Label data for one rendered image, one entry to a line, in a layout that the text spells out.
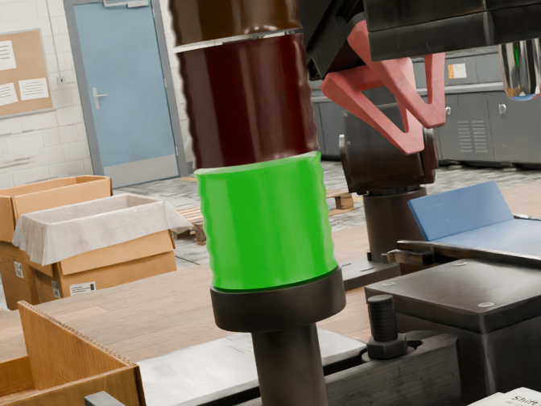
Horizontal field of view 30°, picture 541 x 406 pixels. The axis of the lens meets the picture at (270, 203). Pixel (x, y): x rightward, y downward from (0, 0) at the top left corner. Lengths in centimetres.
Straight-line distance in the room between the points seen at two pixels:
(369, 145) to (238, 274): 65
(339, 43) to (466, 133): 785
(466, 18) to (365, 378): 17
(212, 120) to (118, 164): 1137
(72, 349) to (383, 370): 25
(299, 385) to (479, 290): 23
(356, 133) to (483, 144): 741
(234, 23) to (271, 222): 6
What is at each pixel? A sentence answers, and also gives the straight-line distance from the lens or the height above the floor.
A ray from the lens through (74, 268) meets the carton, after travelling 399.
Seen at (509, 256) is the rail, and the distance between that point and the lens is 57.
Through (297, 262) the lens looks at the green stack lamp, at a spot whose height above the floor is 106.
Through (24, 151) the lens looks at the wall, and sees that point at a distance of 1144.
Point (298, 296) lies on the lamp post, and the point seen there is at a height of 105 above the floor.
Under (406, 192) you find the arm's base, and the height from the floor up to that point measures 97.
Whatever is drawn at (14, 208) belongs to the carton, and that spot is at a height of 67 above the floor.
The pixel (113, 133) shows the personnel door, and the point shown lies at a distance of 1164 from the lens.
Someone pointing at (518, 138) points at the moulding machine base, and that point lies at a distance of 798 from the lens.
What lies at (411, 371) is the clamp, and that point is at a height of 97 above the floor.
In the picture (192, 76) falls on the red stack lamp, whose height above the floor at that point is 111.
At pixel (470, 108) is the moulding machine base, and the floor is 52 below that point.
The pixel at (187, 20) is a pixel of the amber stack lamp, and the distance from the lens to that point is 28.
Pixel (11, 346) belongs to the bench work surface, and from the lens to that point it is 94.
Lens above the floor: 111
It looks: 8 degrees down
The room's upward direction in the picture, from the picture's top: 9 degrees counter-clockwise
